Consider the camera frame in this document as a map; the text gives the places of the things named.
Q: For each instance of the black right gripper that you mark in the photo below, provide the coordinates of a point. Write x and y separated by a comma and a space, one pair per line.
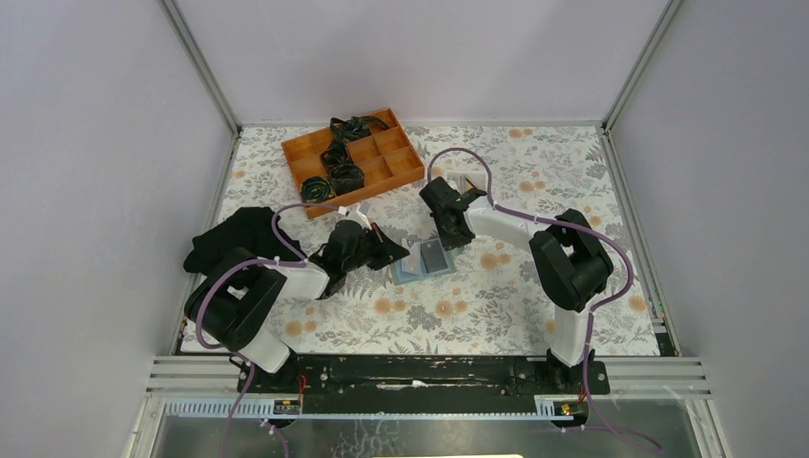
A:
451, 242

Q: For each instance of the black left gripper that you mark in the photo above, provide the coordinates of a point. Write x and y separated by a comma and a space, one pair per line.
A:
386, 249

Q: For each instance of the white plastic card box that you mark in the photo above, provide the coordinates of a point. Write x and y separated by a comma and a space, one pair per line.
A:
463, 180

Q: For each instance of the green leather card holder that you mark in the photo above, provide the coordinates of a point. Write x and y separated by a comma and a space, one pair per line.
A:
410, 268

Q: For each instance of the black cloth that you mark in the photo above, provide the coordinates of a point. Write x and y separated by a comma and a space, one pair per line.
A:
248, 228

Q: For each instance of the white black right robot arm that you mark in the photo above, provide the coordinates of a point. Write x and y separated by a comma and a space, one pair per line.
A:
572, 264

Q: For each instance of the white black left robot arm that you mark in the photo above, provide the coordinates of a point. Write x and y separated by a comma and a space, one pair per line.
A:
233, 304

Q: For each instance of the grey metallic card in sleeve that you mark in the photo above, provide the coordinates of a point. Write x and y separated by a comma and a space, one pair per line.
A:
433, 256

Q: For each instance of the dark patterned rolled tie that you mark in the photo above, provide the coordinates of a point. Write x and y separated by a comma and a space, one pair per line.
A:
346, 178

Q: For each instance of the orange wooden compartment tray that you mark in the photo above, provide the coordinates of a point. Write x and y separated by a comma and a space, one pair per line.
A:
388, 158

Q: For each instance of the blue yellow rolled tie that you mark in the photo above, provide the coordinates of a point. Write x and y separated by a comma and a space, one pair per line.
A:
318, 191

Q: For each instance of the dark rolled tie middle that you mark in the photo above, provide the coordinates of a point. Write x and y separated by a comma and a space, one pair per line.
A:
335, 154

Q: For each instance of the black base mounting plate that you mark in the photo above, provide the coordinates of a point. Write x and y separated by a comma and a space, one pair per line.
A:
334, 384

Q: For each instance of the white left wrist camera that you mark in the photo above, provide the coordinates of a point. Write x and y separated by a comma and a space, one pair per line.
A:
357, 213

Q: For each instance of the aluminium frame rail front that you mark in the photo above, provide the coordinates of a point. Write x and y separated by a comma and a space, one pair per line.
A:
631, 378

